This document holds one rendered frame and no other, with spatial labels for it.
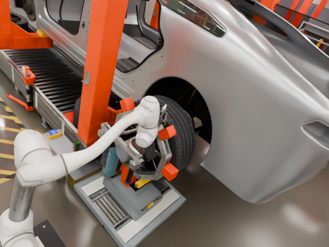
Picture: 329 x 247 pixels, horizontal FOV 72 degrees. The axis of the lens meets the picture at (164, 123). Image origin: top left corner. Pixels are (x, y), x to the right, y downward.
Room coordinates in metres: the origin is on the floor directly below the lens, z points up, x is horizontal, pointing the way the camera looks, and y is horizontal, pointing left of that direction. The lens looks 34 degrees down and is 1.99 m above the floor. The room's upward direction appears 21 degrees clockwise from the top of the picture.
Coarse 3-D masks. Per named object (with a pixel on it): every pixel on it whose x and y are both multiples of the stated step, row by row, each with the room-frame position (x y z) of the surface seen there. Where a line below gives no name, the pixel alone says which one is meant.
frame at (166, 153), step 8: (128, 112) 1.36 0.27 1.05; (160, 128) 1.24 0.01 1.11; (120, 136) 1.44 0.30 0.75; (160, 144) 1.19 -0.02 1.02; (168, 144) 1.22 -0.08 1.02; (168, 152) 1.19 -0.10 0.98; (120, 160) 1.33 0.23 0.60; (128, 160) 1.35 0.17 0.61; (168, 160) 1.18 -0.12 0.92; (128, 168) 1.28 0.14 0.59; (160, 168) 1.15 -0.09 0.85; (136, 176) 1.23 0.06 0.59; (144, 176) 1.21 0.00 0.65; (152, 176) 1.16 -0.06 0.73; (160, 176) 1.16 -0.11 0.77
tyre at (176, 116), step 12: (156, 96) 1.59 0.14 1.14; (168, 108) 1.42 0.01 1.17; (180, 108) 1.48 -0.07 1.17; (168, 120) 1.30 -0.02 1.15; (180, 120) 1.38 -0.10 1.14; (180, 132) 1.30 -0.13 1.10; (192, 132) 1.40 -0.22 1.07; (180, 144) 1.24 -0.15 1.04; (192, 144) 1.36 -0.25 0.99; (180, 156) 1.22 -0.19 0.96; (192, 156) 1.37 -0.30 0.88; (180, 168) 1.25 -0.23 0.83; (156, 180) 1.24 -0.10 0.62
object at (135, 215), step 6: (114, 174) 1.54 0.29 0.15; (108, 180) 1.45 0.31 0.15; (108, 186) 1.39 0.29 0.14; (114, 186) 1.41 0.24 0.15; (114, 192) 1.35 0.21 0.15; (120, 198) 1.30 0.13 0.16; (156, 198) 1.43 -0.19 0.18; (162, 198) 1.49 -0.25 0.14; (120, 204) 1.29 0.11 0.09; (126, 204) 1.26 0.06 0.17; (150, 204) 1.34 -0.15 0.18; (156, 204) 1.43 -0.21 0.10; (126, 210) 1.25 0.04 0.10; (132, 210) 1.24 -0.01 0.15; (144, 210) 1.27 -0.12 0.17; (132, 216) 1.21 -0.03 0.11; (138, 216) 1.19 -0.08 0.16
